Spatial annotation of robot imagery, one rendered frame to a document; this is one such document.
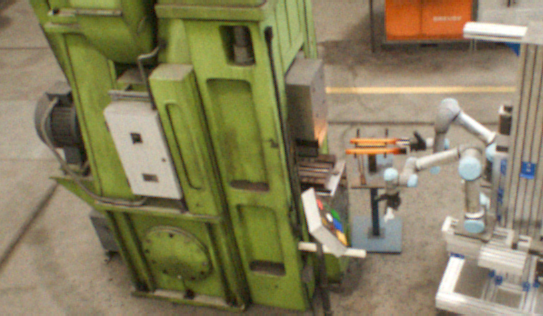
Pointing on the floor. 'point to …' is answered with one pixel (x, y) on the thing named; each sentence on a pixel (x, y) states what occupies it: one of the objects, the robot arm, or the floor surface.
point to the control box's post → (323, 275)
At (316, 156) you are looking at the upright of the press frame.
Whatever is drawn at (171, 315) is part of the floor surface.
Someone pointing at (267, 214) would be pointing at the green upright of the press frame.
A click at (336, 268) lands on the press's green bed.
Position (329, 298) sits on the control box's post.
